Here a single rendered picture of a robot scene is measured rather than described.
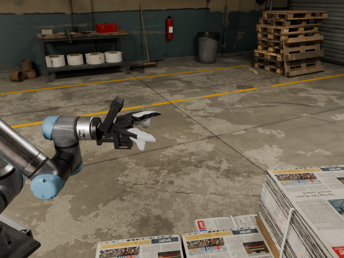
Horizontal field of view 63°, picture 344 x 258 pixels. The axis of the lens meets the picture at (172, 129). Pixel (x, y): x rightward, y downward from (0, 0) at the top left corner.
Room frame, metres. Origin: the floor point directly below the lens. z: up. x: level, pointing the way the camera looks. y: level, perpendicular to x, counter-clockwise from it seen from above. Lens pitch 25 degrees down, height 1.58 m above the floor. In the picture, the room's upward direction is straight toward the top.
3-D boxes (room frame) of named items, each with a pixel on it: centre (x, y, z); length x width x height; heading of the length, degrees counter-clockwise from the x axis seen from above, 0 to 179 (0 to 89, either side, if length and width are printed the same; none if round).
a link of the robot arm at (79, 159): (0.77, 0.33, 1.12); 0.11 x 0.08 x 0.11; 178
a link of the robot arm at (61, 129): (0.79, 0.34, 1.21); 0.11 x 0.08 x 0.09; 88
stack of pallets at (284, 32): (6.96, -2.77, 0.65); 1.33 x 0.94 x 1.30; 119
